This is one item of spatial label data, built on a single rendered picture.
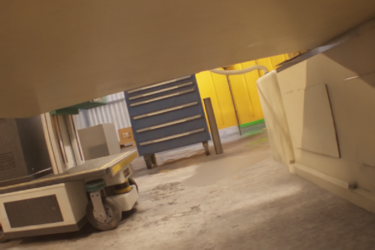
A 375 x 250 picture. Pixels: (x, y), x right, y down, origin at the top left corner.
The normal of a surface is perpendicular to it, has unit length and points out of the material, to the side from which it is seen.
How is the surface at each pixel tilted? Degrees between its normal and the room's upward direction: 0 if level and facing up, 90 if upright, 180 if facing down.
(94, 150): 90
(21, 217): 90
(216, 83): 90
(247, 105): 90
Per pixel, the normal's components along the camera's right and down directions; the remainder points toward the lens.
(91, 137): 0.01, -0.01
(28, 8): 0.24, 0.97
